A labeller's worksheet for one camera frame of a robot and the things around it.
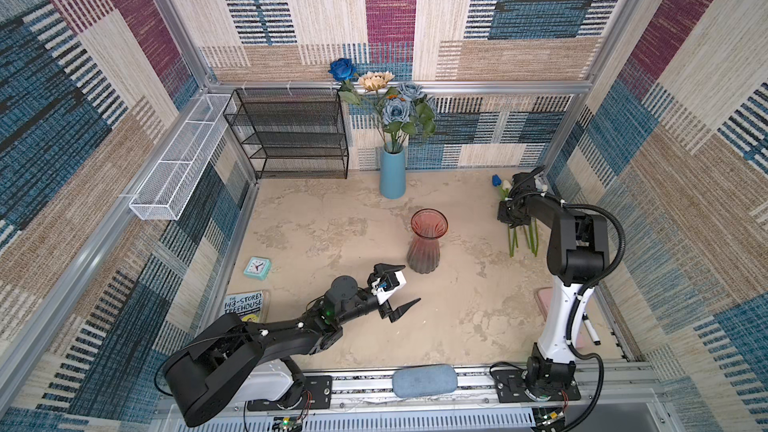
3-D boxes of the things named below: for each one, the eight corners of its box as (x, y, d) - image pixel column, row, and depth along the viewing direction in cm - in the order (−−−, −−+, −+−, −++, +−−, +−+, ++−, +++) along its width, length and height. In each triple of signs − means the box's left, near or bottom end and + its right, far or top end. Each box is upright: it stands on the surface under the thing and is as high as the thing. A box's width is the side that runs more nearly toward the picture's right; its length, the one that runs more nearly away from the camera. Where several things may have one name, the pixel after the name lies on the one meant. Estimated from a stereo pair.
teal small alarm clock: (245, 280, 95) (242, 276, 92) (251, 260, 99) (248, 256, 97) (268, 280, 95) (265, 276, 92) (273, 260, 99) (270, 256, 97)
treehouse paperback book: (222, 322, 87) (217, 318, 84) (231, 295, 92) (226, 290, 89) (268, 322, 87) (263, 318, 84) (274, 295, 92) (270, 290, 89)
